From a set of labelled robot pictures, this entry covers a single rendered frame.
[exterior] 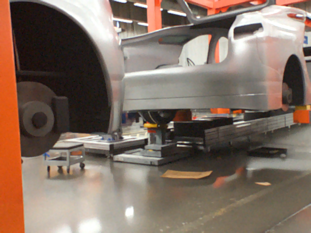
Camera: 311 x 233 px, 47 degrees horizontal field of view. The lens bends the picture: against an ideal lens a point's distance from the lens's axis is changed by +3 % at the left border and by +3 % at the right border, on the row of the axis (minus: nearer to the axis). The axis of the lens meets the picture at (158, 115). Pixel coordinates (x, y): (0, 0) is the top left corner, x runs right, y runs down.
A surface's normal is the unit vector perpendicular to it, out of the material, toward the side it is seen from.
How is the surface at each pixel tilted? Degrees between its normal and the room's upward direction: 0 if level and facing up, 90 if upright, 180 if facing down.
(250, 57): 89
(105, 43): 88
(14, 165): 90
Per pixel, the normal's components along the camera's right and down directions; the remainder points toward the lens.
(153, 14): -0.61, 0.07
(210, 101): -0.54, 0.29
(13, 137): 0.79, 0.00
